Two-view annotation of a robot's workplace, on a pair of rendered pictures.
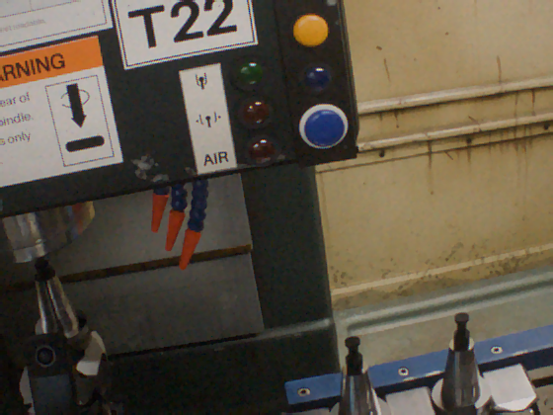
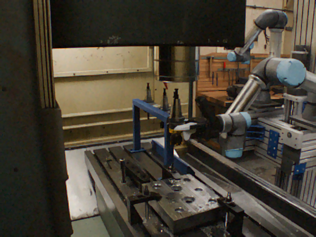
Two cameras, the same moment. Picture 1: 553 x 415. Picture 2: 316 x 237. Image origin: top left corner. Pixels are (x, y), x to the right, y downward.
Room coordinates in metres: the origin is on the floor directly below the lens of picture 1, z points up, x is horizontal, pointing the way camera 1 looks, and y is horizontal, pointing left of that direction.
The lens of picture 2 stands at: (1.29, 1.18, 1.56)
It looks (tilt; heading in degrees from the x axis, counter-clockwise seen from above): 15 degrees down; 246
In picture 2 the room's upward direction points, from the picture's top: 1 degrees clockwise
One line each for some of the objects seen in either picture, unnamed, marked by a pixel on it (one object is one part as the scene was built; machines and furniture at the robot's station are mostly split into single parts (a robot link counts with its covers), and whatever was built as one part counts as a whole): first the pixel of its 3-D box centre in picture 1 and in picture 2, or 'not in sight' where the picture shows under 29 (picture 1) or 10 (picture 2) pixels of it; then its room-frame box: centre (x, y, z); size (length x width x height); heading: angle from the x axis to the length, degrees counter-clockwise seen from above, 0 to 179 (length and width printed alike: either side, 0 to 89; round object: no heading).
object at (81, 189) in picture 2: not in sight; (126, 178); (0.87, -0.39, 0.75); 0.89 x 0.70 x 0.26; 2
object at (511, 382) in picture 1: (510, 389); not in sight; (0.71, -0.22, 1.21); 0.07 x 0.05 x 0.01; 2
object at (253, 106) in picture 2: not in sight; (262, 105); (-0.13, -0.35, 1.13); 0.36 x 0.22 x 0.06; 178
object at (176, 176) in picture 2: not in sight; (171, 177); (0.79, 0.11, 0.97); 0.13 x 0.03 x 0.15; 92
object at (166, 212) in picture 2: not in sight; (182, 199); (0.83, 0.29, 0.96); 0.29 x 0.23 x 0.05; 92
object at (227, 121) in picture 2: not in sight; (221, 123); (0.64, 0.25, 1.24); 0.08 x 0.05 x 0.08; 92
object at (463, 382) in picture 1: (461, 369); (164, 101); (0.71, -0.16, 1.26); 0.04 x 0.04 x 0.07
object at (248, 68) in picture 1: (249, 73); not in sight; (0.65, 0.00, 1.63); 0.02 x 0.01 x 0.02; 92
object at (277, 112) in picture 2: not in sight; (259, 113); (-0.11, -0.35, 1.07); 0.40 x 0.13 x 0.09; 178
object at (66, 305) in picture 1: (52, 299); (176, 107); (0.85, 0.26, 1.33); 0.04 x 0.04 x 0.07
